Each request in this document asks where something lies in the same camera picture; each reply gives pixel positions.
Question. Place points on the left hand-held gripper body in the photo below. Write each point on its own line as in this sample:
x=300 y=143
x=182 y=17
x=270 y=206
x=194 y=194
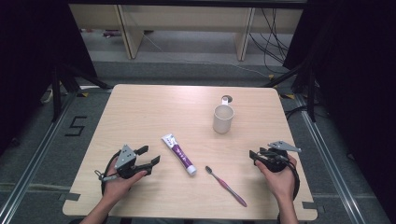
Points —
x=125 y=158

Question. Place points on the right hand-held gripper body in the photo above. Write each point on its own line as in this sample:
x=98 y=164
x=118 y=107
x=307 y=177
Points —
x=276 y=160

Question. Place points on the white and purple toothpaste tube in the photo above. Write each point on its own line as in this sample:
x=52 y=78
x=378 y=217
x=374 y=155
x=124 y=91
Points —
x=180 y=155

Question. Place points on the pink toothbrush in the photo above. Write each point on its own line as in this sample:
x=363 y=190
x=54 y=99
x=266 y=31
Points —
x=225 y=186

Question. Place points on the white cup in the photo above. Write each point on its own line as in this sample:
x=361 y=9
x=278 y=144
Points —
x=222 y=123

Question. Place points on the person's right hand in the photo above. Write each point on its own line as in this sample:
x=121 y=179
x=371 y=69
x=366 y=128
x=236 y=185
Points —
x=280 y=183

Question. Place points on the person's left hand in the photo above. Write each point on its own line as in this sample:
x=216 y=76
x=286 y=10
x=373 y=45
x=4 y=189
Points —
x=120 y=185

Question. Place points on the black metal stand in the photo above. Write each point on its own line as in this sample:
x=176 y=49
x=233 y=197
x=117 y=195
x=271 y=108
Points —
x=311 y=93
x=57 y=93

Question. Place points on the black curtain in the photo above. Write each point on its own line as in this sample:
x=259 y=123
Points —
x=358 y=77
x=31 y=62

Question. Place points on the light wooden shelf unit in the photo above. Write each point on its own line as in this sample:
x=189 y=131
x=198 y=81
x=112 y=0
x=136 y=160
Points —
x=186 y=17

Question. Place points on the aluminium floor rail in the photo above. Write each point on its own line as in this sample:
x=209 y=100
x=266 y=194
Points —
x=330 y=161
x=34 y=161

